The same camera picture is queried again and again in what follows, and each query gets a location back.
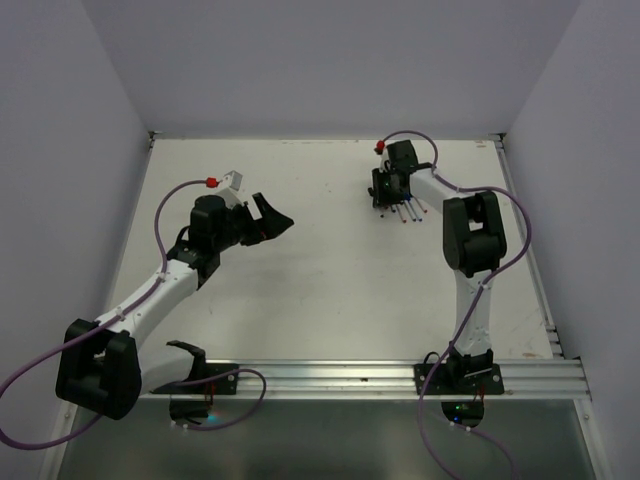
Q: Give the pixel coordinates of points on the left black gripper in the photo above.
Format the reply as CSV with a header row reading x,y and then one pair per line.
x,y
272,223

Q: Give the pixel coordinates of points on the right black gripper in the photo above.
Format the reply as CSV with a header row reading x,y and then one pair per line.
x,y
380,197

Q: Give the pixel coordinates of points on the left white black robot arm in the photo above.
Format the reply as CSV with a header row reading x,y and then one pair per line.
x,y
103,371

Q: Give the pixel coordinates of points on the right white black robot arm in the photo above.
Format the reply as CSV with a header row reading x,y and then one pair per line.
x,y
473,244

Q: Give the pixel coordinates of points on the red cap pen middle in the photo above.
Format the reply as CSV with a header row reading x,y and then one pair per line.
x,y
400,212

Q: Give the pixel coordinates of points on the blue tipped pen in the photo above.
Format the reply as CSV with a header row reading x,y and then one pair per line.
x,y
416,213

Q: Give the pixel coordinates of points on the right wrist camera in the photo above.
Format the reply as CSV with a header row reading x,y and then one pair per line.
x,y
385,164

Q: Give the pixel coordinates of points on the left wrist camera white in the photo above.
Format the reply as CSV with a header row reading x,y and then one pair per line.
x,y
230,189

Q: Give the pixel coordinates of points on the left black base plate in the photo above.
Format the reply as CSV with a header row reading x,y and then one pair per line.
x,y
225,384

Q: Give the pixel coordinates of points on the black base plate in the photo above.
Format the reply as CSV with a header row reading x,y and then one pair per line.
x,y
225,384
443,382

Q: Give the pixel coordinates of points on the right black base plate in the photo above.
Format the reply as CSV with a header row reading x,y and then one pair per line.
x,y
443,382

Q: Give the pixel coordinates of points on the aluminium mounting rail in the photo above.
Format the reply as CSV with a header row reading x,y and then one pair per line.
x,y
372,380

